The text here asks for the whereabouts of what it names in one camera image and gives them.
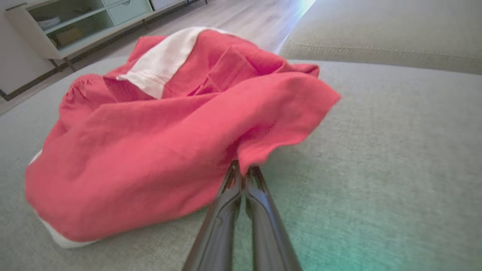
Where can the white door low cabinet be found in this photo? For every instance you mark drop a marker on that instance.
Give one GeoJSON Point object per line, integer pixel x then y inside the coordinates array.
{"type": "Point", "coordinates": [165, 3]}

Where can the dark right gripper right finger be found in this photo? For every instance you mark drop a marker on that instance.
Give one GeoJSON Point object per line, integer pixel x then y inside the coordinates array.
{"type": "Point", "coordinates": [269, 233]}

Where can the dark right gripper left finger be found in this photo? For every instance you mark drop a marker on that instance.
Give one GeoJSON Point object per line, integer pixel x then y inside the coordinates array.
{"type": "Point", "coordinates": [218, 226]}

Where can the white cabinet with glass shelves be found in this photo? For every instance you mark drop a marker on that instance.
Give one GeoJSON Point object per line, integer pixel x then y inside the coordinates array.
{"type": "Point", "coordinates": [124, 9]}

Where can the brown box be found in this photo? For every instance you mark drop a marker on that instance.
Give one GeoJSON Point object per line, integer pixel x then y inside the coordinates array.
{"type": "Point", "coordinates": [68, 36]}

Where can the medium grey sofa seat cushion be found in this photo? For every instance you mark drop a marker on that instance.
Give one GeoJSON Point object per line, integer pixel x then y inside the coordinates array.
{"type": "Point", "coordinates": [395, 34]}

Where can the stack of white plates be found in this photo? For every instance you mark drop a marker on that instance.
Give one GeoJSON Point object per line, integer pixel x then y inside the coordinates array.
{"type": "Point", "coordinates": [49, 22]}

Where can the large grey sofa seat cushion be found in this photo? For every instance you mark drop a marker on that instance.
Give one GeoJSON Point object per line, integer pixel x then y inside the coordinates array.
{"type": "Point", "coordinates": [376, 169]}

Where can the red shorts white stripe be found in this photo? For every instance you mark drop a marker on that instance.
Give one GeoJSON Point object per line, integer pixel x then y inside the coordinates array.
{"type": "Point", "coordinates": [150, 150]}

